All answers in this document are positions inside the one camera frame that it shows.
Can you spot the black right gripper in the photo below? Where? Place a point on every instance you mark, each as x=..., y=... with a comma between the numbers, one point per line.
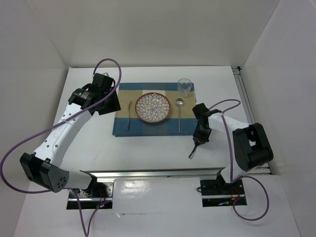
x=203, y=139

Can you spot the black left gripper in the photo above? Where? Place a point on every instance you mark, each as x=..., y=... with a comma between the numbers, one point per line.
x=114, y=106

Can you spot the silver table knife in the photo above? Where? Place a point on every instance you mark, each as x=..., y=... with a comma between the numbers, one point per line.
x=191, y=155

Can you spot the silver fork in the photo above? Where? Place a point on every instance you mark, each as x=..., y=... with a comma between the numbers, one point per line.
x=128, y=109

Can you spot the blue beige checked placemat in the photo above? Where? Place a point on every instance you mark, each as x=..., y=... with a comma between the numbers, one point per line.
x=131, y=91

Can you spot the silver spoon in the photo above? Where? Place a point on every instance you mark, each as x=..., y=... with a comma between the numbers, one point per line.
x=179, y=103

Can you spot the clear drinking glass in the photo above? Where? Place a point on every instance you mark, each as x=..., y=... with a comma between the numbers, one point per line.
x=184, y=87

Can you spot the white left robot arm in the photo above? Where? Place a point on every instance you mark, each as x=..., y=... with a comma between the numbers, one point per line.
x=43, y=165

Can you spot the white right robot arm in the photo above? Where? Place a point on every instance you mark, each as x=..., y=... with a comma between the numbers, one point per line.
x=248, y=144

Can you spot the front aluminium rail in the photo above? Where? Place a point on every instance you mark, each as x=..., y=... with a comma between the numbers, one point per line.
x=148, y=172

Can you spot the aluminium rail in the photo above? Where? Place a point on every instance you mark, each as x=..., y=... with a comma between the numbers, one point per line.
x=243, y=94
x=148, y=172

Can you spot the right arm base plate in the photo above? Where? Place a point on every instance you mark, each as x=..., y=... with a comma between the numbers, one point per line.
x=214, y=196

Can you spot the right side aluminium rail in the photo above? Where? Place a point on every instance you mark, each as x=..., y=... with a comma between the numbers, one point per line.
x=243, y=94

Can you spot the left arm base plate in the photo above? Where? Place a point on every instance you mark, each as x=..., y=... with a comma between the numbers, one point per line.
x=101, y=196

